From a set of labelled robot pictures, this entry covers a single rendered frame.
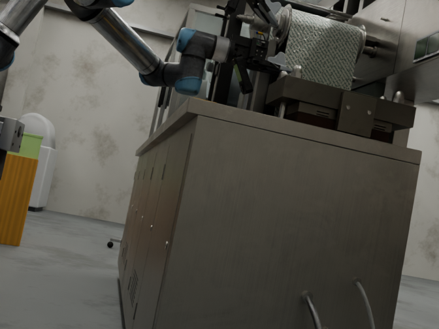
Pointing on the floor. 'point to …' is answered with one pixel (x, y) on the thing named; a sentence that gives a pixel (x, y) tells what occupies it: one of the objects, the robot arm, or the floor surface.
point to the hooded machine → (43, 174)
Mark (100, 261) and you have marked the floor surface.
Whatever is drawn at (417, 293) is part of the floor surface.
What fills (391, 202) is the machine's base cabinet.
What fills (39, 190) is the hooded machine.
